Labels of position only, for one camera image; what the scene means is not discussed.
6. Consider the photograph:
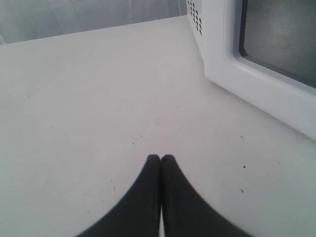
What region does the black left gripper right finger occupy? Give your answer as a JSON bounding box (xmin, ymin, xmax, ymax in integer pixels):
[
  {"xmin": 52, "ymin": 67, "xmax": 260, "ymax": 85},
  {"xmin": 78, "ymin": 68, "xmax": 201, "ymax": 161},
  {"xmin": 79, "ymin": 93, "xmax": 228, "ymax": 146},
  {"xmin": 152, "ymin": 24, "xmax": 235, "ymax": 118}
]
[{"xmin": 161, "ymin": 155, "xmax": 249, "ymax": 237}]

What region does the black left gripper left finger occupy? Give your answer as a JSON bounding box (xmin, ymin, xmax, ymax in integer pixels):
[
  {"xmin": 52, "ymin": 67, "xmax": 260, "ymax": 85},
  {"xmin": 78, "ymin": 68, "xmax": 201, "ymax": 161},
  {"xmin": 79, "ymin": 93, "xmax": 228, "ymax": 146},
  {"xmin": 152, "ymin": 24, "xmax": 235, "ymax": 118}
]
[{"xmin": 79, "ymin": 155, "xmax": 161, "ymax": 237}]

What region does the white microwave door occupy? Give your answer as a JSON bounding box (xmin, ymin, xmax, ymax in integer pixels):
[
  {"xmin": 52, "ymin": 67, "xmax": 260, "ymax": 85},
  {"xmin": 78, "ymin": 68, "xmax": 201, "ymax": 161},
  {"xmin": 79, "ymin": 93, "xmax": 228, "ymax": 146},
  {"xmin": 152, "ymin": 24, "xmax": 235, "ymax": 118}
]
[{"xmin": 201, "ymin": 0, "xmax": 316, "ymax": 139}]

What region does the white Midea microwave oven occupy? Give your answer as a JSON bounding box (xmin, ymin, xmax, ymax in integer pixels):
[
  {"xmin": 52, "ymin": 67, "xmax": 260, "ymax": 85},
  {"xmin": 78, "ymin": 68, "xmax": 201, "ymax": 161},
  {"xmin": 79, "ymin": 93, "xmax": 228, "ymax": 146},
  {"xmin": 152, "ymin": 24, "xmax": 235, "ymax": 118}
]
[{"xmin": 185, "ymin": 0, "xmax": 237, "ymax": 82}]

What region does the white backdrop curtain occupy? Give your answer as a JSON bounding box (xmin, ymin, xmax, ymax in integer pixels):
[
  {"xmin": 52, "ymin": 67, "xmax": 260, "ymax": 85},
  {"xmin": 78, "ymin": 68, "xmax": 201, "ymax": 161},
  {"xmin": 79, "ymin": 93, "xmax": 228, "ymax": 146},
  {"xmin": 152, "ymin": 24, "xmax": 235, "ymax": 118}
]
[{"xmin": 0, "ymin": 0, "xmax": 187, "ymax": 44}]

